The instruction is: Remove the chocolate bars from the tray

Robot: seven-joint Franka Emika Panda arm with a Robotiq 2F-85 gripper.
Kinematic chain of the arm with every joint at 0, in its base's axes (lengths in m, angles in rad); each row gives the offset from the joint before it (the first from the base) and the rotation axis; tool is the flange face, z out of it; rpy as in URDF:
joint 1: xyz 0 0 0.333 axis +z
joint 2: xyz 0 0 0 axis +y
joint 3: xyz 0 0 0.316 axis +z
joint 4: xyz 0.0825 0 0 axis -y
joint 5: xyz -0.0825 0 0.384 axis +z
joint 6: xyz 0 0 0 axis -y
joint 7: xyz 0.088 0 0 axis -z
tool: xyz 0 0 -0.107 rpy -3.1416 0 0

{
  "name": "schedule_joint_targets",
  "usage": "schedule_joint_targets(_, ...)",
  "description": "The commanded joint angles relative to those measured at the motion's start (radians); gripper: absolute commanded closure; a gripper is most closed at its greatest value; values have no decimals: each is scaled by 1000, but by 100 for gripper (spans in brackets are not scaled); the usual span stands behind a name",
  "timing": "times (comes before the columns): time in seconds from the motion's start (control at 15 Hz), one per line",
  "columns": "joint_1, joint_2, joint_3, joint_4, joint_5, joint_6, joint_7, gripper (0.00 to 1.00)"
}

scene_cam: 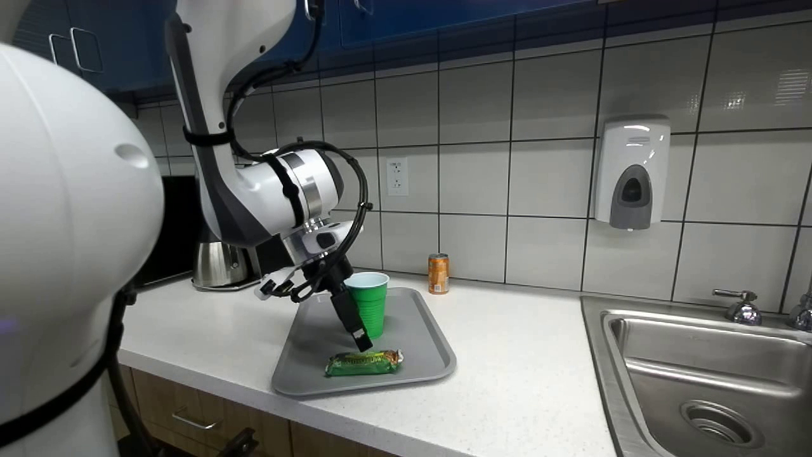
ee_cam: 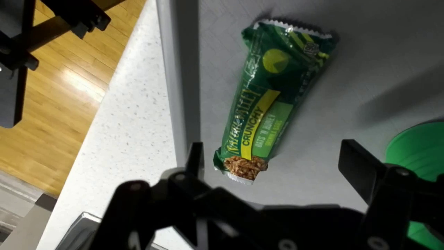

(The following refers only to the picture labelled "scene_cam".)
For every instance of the stainless steel sink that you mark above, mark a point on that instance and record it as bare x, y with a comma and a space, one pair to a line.
711, 383

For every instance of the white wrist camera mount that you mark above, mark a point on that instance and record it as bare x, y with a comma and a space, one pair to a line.
317, 243

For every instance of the blue upper cabinets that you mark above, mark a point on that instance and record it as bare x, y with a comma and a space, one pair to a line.
508, 22

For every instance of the orange soda can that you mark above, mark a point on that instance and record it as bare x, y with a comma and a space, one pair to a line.
436, 276

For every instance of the green granola bar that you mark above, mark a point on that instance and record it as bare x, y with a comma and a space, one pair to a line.
364, 365

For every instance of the green plastic cup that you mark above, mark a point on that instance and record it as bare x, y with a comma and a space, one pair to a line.
371, 308

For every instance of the white wall soap dispenser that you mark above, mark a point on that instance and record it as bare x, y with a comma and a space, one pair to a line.
633, 168

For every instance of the grey plastic tray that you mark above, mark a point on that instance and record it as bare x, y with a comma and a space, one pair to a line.
414, 339

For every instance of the chrome faucet knob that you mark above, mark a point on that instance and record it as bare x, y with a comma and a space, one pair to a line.
740, 306

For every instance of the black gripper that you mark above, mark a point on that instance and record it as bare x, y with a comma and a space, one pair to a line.
321, 273

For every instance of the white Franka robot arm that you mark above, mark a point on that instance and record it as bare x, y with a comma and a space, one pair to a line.
67, 238

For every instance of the wooden lower cabinet drawers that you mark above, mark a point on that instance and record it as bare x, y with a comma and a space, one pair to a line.
168, 408

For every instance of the chrome sink faucet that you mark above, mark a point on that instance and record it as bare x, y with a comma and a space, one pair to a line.
803, 310

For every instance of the white wall outlet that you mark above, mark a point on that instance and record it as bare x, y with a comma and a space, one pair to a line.
395, 180

